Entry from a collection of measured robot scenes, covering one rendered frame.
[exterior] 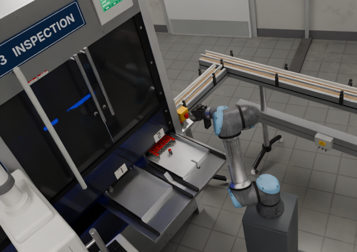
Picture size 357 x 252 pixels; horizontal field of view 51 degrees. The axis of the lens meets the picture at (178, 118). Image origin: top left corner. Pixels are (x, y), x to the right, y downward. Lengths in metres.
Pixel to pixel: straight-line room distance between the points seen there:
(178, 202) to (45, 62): 1.05
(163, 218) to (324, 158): 1.80
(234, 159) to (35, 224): 0.98
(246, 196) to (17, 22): 1.33
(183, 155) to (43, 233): 1.20
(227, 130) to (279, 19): 3.31
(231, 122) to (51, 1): 0.96
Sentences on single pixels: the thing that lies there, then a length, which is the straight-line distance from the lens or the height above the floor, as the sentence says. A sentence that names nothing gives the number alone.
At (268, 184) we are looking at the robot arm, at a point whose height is 1.02.
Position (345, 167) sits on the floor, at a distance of 3.46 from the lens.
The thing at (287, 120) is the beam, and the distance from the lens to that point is 3.04.
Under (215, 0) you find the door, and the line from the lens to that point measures 5.11.
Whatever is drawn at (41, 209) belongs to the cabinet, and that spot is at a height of 1.59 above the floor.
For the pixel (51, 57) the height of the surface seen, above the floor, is 1.85.
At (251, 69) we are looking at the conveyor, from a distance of 2.90.
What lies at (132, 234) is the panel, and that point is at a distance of 2.62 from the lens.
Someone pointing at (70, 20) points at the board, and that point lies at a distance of 1.78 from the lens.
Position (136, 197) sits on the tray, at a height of 0.88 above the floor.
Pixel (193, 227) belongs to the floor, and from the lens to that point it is 3.14.
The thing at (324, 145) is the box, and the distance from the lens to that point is 2.94.
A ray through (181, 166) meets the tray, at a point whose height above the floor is 0.88.
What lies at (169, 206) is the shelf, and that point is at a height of 0.88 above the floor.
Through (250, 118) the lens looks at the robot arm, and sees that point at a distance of 1.85.
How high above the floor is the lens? 2.60
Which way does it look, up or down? 40 degrees down
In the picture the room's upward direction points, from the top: 15 degrees counter-clockwise
